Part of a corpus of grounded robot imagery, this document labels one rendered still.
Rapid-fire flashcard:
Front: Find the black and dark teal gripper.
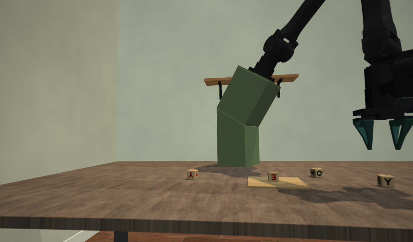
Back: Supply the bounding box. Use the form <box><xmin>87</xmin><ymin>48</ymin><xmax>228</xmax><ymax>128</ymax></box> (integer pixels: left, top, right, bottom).
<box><xmin>353</xmin><ymin>107</ymin><xmax>413</xmax><ymax>150</ymax></box>

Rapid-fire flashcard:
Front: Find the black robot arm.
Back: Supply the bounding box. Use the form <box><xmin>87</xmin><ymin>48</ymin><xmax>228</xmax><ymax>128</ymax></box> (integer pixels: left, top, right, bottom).
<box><xmin>248</xmin><ymin>0</ymin><xmax>413</xmax><ymax>109</ymax></box>

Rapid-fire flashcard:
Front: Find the light orange mat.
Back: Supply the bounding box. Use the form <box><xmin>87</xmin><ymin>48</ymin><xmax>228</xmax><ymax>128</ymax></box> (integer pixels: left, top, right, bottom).
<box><xmin>248</xmin><ymin>176</ymin><xmax>310</xmax><ymax>190</ymax></box>

